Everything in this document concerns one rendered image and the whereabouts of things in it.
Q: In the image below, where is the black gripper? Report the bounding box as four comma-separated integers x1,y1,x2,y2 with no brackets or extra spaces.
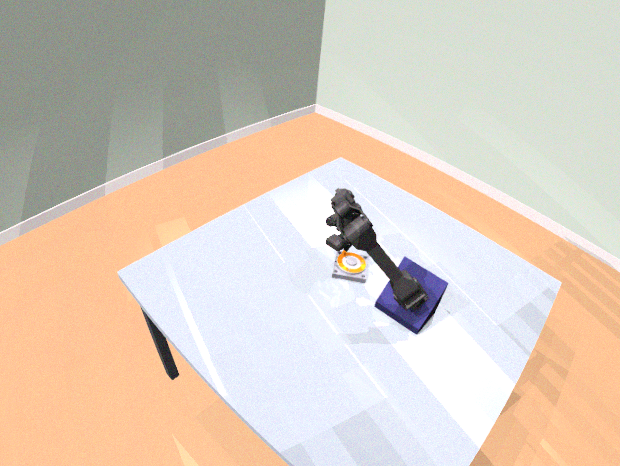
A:
326,219,353,252

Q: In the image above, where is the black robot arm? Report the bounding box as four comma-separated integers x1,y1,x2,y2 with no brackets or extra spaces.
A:
326,187,429,311

